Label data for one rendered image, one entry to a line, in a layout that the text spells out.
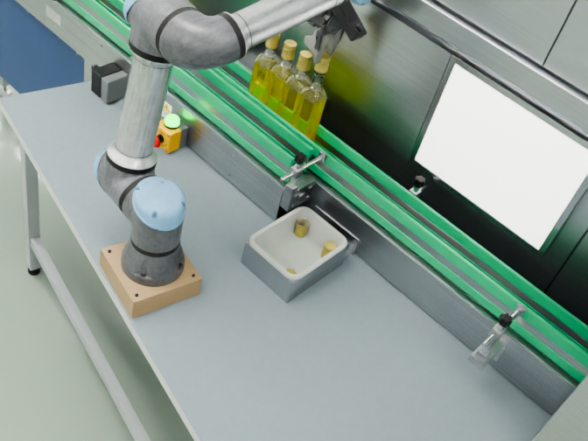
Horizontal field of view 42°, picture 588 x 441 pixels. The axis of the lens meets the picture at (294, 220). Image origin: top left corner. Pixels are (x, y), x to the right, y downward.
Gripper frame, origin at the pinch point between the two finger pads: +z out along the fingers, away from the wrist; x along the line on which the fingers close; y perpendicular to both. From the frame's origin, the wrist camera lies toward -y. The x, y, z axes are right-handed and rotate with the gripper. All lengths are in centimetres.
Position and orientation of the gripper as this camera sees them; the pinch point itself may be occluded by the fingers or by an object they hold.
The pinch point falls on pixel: (324, 58)
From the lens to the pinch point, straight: 199.5
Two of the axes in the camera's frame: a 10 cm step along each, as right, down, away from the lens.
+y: -7.1, -5.9, 3.8
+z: -2.1, 6.9, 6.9
